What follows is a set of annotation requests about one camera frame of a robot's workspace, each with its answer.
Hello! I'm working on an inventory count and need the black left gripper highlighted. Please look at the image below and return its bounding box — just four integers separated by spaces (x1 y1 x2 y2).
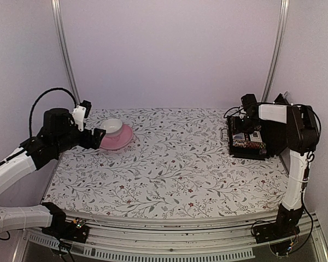
54 127 106 154

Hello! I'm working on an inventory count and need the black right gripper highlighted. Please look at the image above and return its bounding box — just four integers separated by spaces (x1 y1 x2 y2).
233 115 259 134

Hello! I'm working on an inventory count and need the blue beige card deck box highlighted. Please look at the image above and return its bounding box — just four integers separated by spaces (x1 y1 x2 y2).
232 133 249 141

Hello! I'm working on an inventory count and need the black poker set case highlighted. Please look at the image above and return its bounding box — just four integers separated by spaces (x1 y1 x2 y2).
224 106 287 160

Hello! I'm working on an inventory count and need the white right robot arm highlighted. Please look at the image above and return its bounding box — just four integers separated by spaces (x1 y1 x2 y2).
229 102 321 238

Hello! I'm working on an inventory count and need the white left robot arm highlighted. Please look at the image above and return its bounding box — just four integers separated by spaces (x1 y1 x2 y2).
0 105 106 239

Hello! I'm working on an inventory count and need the pink saucer plate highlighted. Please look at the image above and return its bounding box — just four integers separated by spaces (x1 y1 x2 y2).
99 124 133 150

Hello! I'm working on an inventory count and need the white ceramic bowl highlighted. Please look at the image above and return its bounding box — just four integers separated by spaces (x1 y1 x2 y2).
101 118 123 138

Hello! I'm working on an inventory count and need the floral table mat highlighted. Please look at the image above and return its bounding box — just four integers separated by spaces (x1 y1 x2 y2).
44 109 288 219

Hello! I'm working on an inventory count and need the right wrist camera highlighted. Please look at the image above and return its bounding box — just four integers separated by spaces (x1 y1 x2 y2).
241 93 257 115

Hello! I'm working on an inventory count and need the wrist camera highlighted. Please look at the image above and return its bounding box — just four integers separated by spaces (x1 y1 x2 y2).
72 100 92 132
241 93 257 115

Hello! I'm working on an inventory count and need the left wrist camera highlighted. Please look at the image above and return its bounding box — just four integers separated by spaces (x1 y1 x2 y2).
72 100 92 132

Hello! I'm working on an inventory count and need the right aluminium frame post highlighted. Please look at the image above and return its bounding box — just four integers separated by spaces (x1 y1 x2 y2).
260 0 290 102

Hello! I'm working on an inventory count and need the aluminium frame post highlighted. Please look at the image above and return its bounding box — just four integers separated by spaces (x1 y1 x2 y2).
51 0 80 103
260 0 290 102

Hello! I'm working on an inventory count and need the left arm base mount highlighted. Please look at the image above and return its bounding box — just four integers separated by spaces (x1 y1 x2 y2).
42 203 90 243

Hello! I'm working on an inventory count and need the metal front rail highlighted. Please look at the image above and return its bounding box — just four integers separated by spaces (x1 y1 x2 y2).
13 211 328 261

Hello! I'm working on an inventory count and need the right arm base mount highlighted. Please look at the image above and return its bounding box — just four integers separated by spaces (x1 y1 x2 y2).
251 207 303 243

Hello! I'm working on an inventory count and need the left aluminium frame post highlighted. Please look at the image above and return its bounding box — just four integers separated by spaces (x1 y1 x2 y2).
51 0 80 103

